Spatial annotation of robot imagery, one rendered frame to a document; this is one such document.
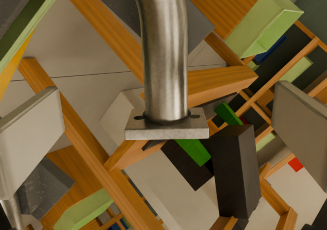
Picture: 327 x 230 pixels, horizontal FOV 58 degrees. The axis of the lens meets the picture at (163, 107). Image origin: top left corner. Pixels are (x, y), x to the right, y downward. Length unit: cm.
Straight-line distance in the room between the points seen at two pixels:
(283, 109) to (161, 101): 7
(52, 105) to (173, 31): 8
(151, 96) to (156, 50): 3
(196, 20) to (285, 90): 9
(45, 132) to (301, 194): 644
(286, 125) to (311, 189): 633
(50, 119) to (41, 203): 11
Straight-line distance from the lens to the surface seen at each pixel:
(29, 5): 38
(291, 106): 16
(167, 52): 18
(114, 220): 580
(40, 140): 16
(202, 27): 23
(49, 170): 26
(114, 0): 23
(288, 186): 654
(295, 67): 546
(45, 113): 17
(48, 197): 27
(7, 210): 23
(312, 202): 660
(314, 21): 601
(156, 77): 19
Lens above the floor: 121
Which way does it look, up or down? 14 degrees down
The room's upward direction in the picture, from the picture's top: 139 degrees clockwise
